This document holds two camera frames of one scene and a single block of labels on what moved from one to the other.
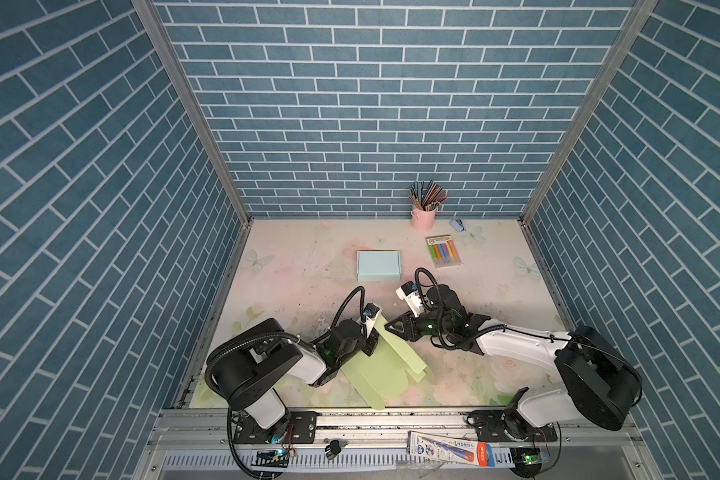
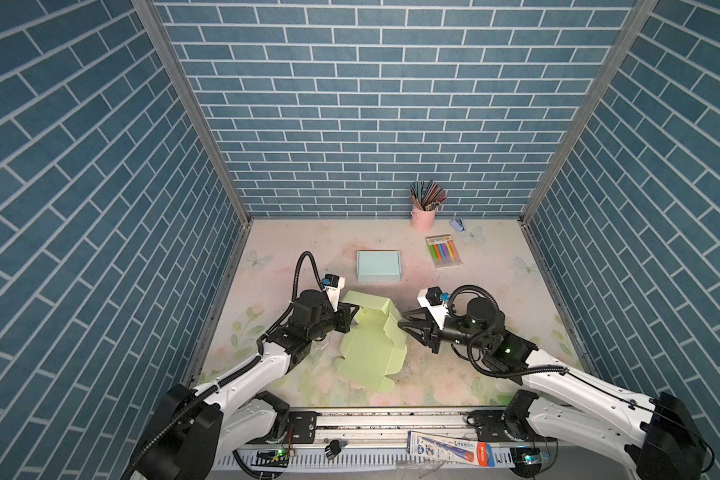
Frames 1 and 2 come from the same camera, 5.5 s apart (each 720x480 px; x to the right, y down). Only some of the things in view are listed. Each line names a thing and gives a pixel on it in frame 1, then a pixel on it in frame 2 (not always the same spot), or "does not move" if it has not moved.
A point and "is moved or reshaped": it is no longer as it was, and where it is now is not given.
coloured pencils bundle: (427, 196) does not move
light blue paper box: (378, 265) does not move
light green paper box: (385, 374) is moved or reshaped
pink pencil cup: (423, 220) does not move
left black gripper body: (367, 347) -> (325, 325)
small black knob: (332, 450) does not move
